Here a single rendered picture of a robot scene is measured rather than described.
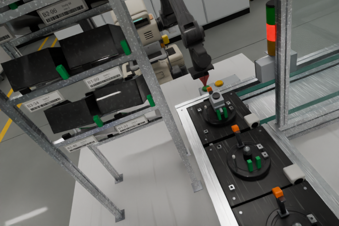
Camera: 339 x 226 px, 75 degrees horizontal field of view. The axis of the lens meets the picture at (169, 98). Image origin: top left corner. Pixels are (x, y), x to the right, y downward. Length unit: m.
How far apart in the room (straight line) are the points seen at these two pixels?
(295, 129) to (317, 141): 0.09
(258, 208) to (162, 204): 0.37
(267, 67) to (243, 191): 0.40
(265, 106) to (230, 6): 3.28
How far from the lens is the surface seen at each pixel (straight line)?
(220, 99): 0.89
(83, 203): 1.13
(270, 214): 0.73
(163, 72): 1.62
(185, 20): 0.90
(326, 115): 1.05
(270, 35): 0.73
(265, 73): 0.78
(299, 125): 1.00
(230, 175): 0.81
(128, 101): 0.63
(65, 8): 0.48
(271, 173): 0.81
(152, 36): 1.49
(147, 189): 1.00
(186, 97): 1.31
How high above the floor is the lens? 1.67
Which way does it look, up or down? 37 degrees down
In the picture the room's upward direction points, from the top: 22 degrees counter-clockwise
